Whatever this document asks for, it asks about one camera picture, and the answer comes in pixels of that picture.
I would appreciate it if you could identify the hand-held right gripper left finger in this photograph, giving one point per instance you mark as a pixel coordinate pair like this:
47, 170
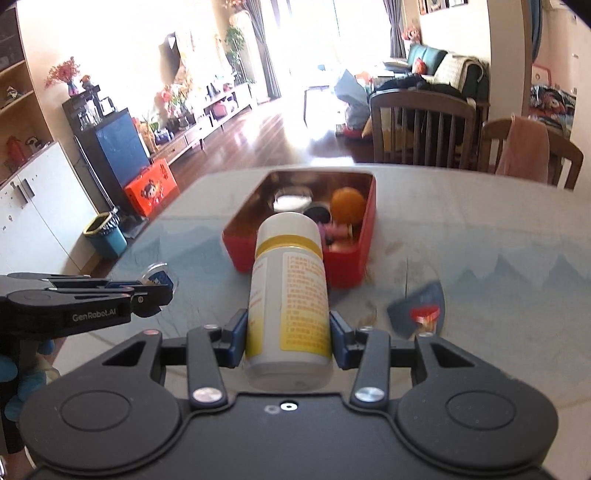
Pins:
238, 339

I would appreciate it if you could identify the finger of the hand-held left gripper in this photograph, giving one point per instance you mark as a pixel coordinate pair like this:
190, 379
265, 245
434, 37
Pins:
154, 302
92, 284

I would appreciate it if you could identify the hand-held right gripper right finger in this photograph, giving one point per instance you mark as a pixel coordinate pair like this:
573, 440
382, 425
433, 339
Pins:
338, 341

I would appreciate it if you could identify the white yellow label bottle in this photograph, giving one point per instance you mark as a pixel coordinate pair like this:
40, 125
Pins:
286, 300

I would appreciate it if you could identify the red tin box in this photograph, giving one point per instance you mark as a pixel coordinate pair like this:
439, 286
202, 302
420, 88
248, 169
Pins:
351, 273

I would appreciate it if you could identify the pink tube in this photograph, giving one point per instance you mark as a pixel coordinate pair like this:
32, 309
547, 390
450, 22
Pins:
339, 229

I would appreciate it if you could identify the white frame sunglasses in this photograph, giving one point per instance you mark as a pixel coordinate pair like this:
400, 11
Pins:
318, 215

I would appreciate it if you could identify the orange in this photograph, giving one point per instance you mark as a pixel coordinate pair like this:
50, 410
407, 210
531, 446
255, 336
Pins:
348, 205

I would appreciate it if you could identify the round silver lid tin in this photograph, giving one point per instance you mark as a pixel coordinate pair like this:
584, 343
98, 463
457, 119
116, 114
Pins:
292, 201

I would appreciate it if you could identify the person's left hand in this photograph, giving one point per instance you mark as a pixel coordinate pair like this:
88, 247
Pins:
30, 378

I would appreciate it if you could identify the blue trash bin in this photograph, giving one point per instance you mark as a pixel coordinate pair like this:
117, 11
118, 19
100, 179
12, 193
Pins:
108, 240

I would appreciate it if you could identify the red candy wrapper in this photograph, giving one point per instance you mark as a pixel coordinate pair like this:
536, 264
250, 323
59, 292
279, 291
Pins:
425, 319

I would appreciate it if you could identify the white cabinet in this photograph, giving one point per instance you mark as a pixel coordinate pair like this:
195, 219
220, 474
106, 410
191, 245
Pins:
41, 207

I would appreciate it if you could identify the orange gift box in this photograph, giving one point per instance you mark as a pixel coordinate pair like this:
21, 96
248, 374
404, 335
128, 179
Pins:
150, 189

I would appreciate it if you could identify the blue board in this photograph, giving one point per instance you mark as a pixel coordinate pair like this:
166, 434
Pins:
120, 145

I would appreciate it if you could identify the black cabinet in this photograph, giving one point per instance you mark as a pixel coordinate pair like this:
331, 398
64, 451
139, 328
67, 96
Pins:
81, 115

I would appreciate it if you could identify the wooden tv stand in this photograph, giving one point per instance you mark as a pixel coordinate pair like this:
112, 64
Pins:
203, 131

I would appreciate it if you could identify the wooden shelf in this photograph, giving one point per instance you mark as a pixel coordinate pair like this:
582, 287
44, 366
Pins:
18, 101

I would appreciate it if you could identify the pink flower vase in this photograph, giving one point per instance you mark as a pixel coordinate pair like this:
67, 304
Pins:
64, 74

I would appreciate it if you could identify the cloth draped television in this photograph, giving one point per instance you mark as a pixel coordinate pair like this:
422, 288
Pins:
171, 57

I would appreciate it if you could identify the blue bag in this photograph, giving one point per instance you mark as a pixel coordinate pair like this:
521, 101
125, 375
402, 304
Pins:
353, 99

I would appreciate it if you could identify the wooden slat chair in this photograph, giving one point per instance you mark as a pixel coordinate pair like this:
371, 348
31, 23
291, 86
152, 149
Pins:
422, 104

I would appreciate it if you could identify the coffee table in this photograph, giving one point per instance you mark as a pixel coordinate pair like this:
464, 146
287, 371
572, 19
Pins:
318, 90

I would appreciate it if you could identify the pink towel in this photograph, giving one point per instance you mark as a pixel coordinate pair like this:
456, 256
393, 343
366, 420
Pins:
524, 150

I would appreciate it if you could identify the dark clothes pile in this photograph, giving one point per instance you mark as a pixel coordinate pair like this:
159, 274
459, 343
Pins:
406, 83

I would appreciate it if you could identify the green potted plant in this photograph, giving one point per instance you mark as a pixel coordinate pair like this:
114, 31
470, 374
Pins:
234, 44

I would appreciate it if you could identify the white standing air conditioner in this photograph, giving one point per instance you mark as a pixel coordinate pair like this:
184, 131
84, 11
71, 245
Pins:
247, 46

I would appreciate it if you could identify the white sofa blanket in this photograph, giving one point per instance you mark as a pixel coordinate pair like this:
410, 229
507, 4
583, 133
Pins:
450, 69

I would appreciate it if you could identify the dark green sofa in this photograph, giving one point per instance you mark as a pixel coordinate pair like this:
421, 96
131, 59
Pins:
427, 53

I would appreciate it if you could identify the pink plush toy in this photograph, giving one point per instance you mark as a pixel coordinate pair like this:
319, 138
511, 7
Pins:
410, 34

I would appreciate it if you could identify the grey curtain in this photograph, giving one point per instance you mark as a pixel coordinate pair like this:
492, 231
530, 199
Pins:
396, 27

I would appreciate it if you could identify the colourful bedding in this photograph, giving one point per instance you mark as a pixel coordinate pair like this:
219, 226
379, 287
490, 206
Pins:
554, 104

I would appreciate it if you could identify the blue bedroom curtain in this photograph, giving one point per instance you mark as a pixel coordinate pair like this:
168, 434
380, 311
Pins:
535, 23

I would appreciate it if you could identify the black framed wall picture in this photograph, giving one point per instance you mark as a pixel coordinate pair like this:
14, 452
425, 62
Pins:
422, 5
458, 2
437, 3

